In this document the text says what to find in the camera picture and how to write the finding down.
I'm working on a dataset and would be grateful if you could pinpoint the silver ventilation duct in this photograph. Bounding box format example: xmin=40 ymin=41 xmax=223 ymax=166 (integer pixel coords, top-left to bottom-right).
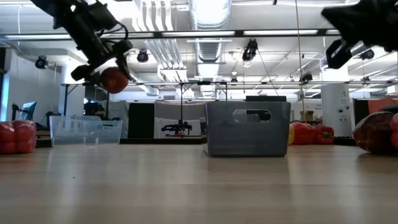
xmin=188 ymin=0 xmax=233 ymax=98

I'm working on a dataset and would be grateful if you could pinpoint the cardboard box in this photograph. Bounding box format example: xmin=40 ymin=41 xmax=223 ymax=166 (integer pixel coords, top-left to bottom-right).
xmin=300 ymin=110 xmax=315 ymax=123

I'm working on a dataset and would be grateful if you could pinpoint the red apple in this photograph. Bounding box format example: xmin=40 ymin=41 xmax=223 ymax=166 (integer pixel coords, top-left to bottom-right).
xmin=352 ymin=111 xmax=396 ymax=155
xmin=100 ymin=67 xmax=129 ymax=95

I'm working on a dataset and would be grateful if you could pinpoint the white round pillar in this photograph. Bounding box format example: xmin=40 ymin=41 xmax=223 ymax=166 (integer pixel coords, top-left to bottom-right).
xmin=320 ymin=83 xmax=351 ymax=138

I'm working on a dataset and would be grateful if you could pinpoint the clear plastic bin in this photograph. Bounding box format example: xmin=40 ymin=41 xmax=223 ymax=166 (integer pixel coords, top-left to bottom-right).
xmin=49 ymin=115 xmax=124 ymax=147

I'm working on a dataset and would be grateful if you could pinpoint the white partition panel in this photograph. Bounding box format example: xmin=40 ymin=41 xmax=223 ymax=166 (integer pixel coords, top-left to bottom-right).
xmin=154 ymin=101 xmax=207 ymax=139

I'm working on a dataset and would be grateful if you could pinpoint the person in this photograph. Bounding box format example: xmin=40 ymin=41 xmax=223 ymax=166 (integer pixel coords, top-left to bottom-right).
xmin=92 ymin=105 xmax=109 ymax=121

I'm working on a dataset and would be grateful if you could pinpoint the black overhead beam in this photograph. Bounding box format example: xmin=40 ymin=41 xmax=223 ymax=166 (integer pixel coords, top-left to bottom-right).
xmin=0 ymin=28 xmax=341 ymax=40

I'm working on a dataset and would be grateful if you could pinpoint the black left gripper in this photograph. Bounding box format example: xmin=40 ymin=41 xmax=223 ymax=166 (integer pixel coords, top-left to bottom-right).
xmin=70 ymin=30 xmax=134 ymax=85

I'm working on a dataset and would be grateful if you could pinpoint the thin hanging cord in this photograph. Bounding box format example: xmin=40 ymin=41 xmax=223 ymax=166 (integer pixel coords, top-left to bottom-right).
xmin=294 ymin=0 xmax=308 ymax=124

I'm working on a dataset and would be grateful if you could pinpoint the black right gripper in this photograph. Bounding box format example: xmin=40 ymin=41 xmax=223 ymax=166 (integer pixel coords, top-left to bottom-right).
xmin=322 ymin=0 xmax=398 ymax=70

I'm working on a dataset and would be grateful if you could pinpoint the black partition panel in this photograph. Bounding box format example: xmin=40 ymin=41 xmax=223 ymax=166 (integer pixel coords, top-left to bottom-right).
xmin=127 ymin=102 xmax=155 ymax=139

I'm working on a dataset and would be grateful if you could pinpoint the black aluminium table frame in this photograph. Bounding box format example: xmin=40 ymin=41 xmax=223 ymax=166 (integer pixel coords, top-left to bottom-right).
xmin=35 ymin=136 xmax=357 ymax=146

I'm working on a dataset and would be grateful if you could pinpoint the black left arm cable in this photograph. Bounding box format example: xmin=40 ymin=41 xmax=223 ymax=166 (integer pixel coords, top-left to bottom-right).
xmin=107 ymin=21 xmax=129 ymax=41

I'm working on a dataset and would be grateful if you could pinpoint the black flat box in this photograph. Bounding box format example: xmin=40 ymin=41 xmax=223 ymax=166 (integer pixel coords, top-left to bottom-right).
xmin=245 ymin=95 xmax=287 ymax=103

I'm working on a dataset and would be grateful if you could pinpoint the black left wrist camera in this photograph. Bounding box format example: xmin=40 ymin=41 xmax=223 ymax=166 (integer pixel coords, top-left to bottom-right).
xmin=111 ymin=39 xmax=134 ymax=55

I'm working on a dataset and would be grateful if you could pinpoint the grey plastic basket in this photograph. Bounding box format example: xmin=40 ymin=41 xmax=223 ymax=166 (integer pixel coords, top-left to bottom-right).
xmin=203 ymin=101 xmax=292 ymax=158

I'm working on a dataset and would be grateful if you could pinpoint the computer monitor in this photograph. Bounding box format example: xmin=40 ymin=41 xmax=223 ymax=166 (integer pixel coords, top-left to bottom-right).
xmin=17 ymin=101 xmax=37 ymax=122

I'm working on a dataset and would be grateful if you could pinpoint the orange partition panel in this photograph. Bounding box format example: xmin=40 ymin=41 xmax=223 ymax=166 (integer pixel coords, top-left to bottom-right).
xmin=368 ymin=98 xmax=398 ymax=114

